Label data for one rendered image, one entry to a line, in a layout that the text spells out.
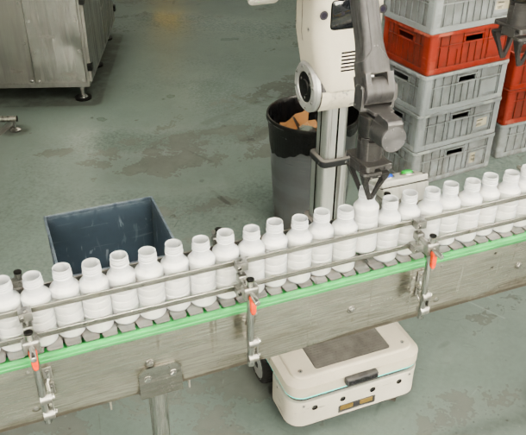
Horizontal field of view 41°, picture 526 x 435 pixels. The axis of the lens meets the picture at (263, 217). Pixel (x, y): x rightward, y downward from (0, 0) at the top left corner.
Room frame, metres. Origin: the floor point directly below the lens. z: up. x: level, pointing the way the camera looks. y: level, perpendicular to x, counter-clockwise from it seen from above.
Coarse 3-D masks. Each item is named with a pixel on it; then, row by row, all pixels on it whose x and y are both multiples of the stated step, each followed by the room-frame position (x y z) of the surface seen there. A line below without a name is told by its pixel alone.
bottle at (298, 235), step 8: (296, 216) 1.34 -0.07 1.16; (304, 216) 1.34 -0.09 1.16; (296, 224) 1.31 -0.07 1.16; (304, 224) 1.31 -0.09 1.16; (288, 232) 1.33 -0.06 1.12; (296, 232) 1.31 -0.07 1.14; (304, 232) 1.31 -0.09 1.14; (288, 240) 1.31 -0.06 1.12; (296, 240) 1.30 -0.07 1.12; (304, 240) 1.30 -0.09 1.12; (288, 256) 1.31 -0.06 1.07; (296, 256) 1.30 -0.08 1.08; (304, 256) 1.30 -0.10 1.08; (288, 264) 1.31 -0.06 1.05; (296, 264) 1.30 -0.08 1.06; (304, 264) 1.30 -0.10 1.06; (288, 272) 1.31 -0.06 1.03; (288, 280) 1.31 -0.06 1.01; (296, 280) 1.30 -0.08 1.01; (304, 280) 1.30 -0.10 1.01
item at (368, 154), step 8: (360, 136) 1.41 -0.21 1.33; (360, 144) 1.39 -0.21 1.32; (368, 144) 1.38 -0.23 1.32; (376, 144) 1.38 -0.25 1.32; (352, 152) 1.43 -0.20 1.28; (360, 152) 1.39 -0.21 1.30; (368, 152) 1.38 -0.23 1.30; (376, 152) 1.38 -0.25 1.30; (360, 160) 1.39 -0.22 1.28; (368, 160) 1.38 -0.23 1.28; (376, 160) 1.38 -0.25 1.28; (384, 160) 1.39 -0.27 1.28; (368, 168) 1.35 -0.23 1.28; (376, 168) 1.36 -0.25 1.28; (384, 168) 1.37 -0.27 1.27
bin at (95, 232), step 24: (48, 216) 1.67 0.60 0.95; (72, 216) 1.69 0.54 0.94; (96, 216) 1.72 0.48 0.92; (120, 216) 1.74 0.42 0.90; (144, 216) 1.77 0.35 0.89; (72, 240) 1.69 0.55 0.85; (96, 240) 1.71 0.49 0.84; (120, 240) 1.74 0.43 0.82; (144, 240) 1.77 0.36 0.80; (72, 264) 1.68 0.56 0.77
